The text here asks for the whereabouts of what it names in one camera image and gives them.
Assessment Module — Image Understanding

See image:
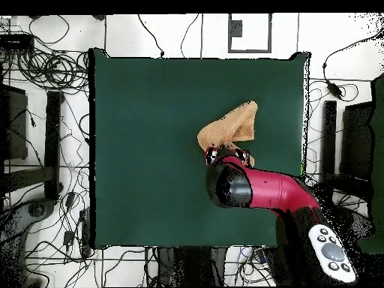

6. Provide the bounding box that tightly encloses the coiled black cable bundle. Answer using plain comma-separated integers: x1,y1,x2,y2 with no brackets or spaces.
17,49,91,91

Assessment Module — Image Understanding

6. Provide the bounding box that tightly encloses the black stand bar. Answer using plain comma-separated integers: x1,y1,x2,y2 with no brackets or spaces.
318,100,338,206
43,90,65,201

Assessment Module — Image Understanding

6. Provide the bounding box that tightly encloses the dark green table cloth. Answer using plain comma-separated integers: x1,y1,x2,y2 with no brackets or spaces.
88,47,311,250

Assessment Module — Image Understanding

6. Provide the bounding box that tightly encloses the black flat device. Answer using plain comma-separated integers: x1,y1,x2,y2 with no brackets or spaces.
0,33,35,52

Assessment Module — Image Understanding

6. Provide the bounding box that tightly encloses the black cable with adapter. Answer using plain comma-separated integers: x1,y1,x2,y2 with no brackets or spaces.
322,31,384,101

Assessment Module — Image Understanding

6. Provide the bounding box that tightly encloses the grey black tripod base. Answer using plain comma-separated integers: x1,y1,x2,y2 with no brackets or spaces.
329,205,376,241
0,197,56,241

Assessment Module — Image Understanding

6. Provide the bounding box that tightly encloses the tan terry towel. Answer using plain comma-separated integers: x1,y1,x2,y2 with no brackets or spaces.
196,100,259,167

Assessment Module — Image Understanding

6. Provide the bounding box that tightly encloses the grey floor hatch frame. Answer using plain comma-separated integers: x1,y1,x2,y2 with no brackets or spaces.
227,13,272,54

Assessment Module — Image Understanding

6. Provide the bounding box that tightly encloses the grey floor socket box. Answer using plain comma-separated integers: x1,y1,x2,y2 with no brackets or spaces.
228,19,243,38

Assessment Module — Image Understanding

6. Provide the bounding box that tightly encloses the black equipment box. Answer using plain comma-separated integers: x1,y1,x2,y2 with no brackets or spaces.
0,83,29,161
340,101,374,181

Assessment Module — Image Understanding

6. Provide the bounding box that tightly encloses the dark green hanging cloth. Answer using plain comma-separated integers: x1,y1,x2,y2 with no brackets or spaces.
353,71,384,254

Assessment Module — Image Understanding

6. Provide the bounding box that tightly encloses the thin black cable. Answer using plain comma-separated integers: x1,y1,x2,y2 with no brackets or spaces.
180,13,200,59
137,13,165,59

